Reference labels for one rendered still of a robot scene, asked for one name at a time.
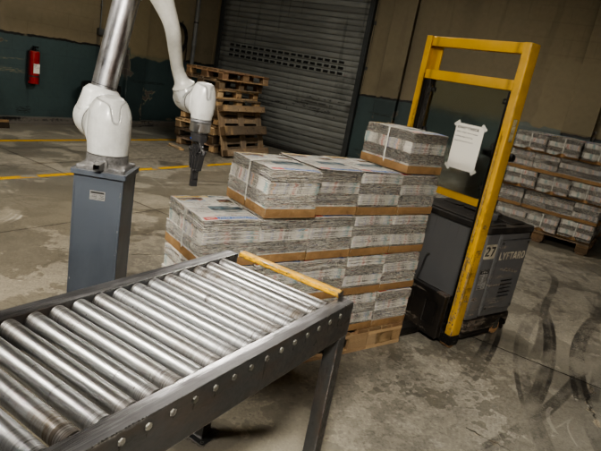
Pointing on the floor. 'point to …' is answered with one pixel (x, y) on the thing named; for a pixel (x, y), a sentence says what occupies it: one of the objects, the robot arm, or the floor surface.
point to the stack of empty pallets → (224, 78)
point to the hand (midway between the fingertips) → (193, 178)
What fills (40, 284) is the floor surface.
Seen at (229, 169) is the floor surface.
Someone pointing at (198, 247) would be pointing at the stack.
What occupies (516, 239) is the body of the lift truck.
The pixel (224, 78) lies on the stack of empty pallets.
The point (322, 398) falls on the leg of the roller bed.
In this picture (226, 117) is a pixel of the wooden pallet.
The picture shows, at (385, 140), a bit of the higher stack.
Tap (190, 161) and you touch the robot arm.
